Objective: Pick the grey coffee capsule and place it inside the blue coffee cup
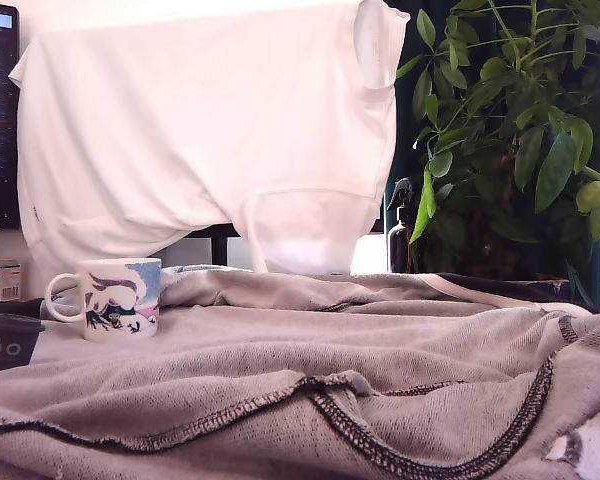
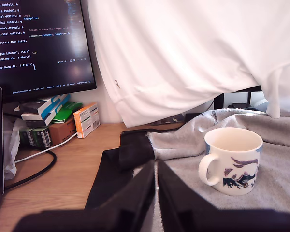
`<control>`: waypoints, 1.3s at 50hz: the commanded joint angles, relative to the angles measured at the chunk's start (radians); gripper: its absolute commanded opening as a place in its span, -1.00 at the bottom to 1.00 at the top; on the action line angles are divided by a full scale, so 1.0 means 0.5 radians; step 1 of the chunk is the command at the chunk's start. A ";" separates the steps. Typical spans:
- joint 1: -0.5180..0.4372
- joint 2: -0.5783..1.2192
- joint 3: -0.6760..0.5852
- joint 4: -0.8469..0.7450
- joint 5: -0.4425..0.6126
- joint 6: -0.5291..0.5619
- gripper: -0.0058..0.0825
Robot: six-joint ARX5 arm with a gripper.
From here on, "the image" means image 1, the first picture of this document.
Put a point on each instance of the black spray bottle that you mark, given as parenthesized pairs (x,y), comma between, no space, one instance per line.
(399,242)

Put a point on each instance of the black monitor stand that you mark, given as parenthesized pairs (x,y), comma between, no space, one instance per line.
(220,245)

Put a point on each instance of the green leafy houseplant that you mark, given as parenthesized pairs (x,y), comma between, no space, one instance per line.
(520,125)

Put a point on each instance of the white mug with blue print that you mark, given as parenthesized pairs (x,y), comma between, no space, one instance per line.
(120,300)

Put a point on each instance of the grey coffee capsule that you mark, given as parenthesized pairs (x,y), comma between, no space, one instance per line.
(15,345)

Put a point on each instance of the grey knit sweatshirt cloth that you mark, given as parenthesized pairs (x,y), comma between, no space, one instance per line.
(300,380)

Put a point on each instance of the white t-shirt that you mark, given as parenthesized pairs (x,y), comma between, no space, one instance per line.
(205,125)

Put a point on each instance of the white box with barcode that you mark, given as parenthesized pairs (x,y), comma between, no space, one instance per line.
(0,280)

